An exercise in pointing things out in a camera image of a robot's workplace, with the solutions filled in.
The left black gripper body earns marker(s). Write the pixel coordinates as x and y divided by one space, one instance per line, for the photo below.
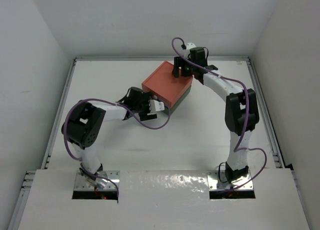
142 107

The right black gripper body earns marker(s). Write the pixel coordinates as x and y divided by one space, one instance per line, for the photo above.
187 69

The orange drawer box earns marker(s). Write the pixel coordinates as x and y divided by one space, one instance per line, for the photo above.
165 86

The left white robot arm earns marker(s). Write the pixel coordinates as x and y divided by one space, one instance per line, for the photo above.
83 122

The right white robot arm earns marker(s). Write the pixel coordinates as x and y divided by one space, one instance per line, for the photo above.
241 108

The white front cover board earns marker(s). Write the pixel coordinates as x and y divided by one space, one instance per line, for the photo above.
163 200

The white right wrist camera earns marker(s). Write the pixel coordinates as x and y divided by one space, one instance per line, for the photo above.
188 46

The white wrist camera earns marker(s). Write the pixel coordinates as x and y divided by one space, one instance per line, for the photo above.
155 106
188 46

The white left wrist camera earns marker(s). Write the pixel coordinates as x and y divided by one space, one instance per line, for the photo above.
155 106

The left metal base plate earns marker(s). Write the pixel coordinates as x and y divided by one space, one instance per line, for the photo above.
84 183

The aluminium table frame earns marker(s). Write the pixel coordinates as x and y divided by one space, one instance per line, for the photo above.
194 139

